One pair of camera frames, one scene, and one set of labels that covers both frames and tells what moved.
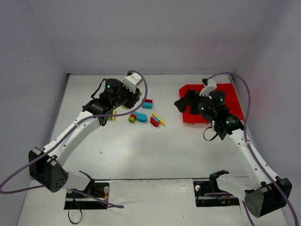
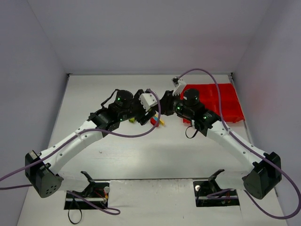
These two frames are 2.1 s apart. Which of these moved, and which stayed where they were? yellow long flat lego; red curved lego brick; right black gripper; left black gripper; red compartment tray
Moved: left black gripper; right black gripper
Stayed: yellow long flat lego; red compartment tray; red curved lego brick
